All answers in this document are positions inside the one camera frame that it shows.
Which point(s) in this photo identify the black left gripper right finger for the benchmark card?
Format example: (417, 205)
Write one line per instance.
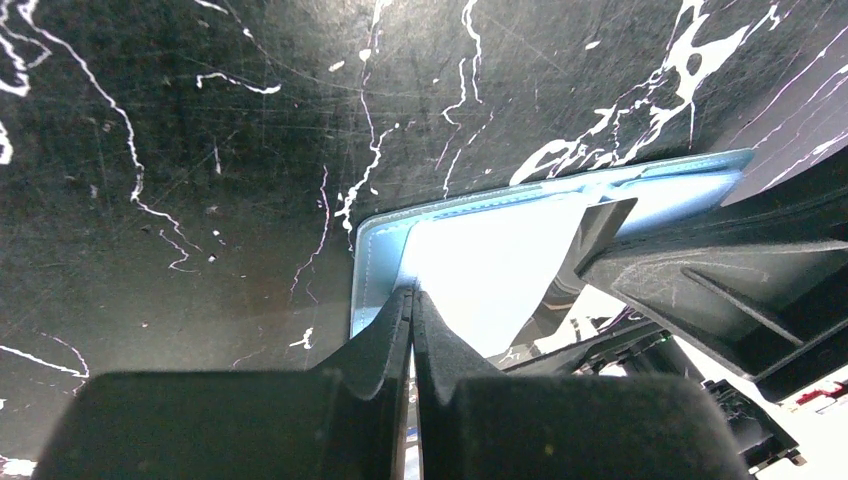
(477, 422)

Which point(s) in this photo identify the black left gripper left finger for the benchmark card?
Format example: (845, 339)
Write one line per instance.
(342, 419)

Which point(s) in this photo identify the blue leather card holder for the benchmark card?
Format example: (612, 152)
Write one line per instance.
(486, 259)

